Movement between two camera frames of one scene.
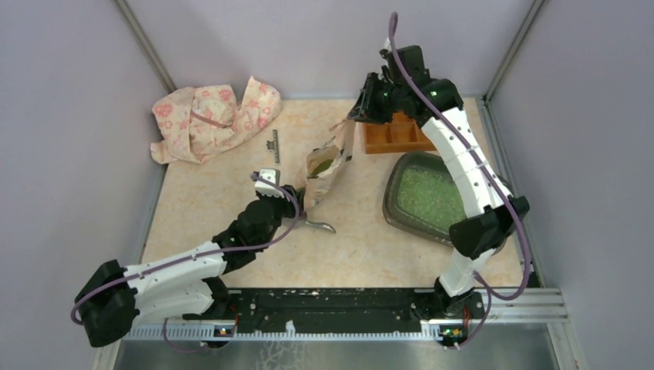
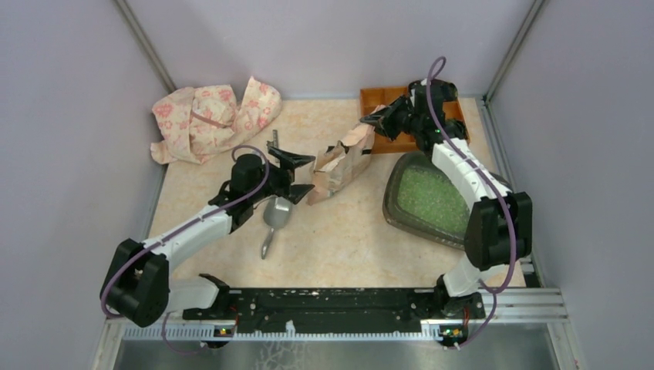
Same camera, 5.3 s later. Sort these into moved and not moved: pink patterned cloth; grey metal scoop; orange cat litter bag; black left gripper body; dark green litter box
Moved: grey metal scoop; black left gripper body; orange cat litter bag
Not moved: dark green litter box; pink patterned cloth
